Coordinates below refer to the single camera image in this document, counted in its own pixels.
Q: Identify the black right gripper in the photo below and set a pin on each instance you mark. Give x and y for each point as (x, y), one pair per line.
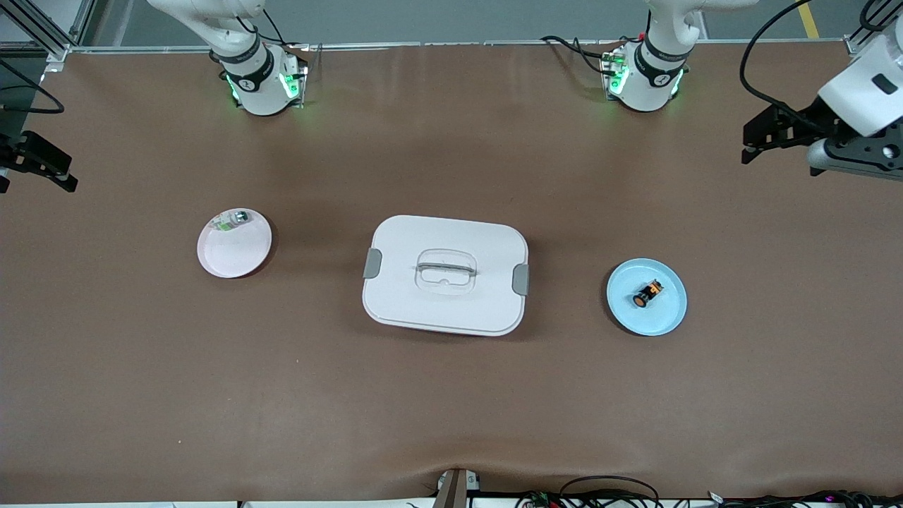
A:
(21, 154)

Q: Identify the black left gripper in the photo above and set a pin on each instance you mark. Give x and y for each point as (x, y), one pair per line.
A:
(804, 121)

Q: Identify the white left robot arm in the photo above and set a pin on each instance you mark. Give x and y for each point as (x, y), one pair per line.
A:
(645, 88)

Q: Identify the white lidded plastic box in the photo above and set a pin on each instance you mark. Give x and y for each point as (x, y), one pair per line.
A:
(423, 310)

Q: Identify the pink round plate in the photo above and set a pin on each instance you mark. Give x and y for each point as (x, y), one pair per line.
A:
(240, 254)

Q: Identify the light blue round plate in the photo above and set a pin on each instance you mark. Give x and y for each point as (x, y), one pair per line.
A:
(663, 321)

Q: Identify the brown table cover mat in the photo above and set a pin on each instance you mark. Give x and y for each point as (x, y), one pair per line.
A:
(451, 409)

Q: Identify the aluminium frame profile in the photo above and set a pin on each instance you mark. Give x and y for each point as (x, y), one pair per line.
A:
(857, 42)
(60, 32)

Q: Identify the green push button switch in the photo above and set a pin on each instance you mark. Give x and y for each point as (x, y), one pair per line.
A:
(233, 220)

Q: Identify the grey metal bracket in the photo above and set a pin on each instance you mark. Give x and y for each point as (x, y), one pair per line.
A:
(457, 490)

